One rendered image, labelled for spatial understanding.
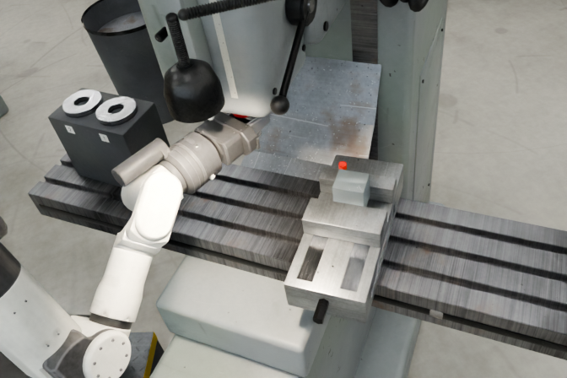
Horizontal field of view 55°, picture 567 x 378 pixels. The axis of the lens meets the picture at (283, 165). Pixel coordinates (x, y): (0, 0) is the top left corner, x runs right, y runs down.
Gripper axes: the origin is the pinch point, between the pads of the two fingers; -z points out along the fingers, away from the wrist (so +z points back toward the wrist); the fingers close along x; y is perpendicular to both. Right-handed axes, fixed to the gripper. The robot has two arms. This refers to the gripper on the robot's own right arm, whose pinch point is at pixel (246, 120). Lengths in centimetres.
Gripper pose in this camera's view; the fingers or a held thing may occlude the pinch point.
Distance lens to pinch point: 102.3
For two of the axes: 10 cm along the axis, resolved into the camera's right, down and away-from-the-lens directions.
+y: 1.2, 7.3, 6.8
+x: -7.5, -3.8, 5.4
